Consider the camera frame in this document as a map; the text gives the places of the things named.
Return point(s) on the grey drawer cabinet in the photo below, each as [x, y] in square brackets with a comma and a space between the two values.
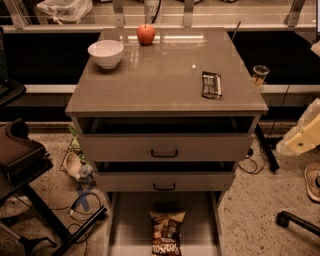
[164, 79]

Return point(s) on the black office chair base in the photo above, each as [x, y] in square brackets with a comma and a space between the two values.
[284, 218]

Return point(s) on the middle drawer with handle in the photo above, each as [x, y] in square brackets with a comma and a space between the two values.
[165, 176]

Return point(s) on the brown chip bag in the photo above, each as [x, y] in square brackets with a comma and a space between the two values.
[166, 233]

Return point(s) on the plastic cup with drink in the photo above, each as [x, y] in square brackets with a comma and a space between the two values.
[259, 74]

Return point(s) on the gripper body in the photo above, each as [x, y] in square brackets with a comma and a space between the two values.
[304, 133]

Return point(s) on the open bottom drawer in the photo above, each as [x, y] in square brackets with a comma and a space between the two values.
[130, 225]

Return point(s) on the white bowl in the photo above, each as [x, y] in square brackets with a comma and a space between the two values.
[106, 53]

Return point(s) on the black snack bar wrapper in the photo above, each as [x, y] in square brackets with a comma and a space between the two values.
[211, 85]

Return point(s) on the top drawer with handle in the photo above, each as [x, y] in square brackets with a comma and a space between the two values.
[149, 139]

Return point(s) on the black metal floor bar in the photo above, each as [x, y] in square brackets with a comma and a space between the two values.
[273, 164]

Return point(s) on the tan sneaker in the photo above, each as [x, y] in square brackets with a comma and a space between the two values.
[312, 178]

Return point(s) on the crumpled trash on floor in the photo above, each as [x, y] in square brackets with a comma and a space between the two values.
[75, 163]

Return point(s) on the clear plastic bag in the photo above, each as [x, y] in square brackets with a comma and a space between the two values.
[61, 11]

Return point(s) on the red apple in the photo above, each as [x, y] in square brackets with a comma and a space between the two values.
[145, 34]

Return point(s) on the dark side table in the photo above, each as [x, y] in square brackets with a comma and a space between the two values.
[22, 161]

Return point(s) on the drawer with handle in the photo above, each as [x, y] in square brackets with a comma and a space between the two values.
[149, 139]
[165, 176]

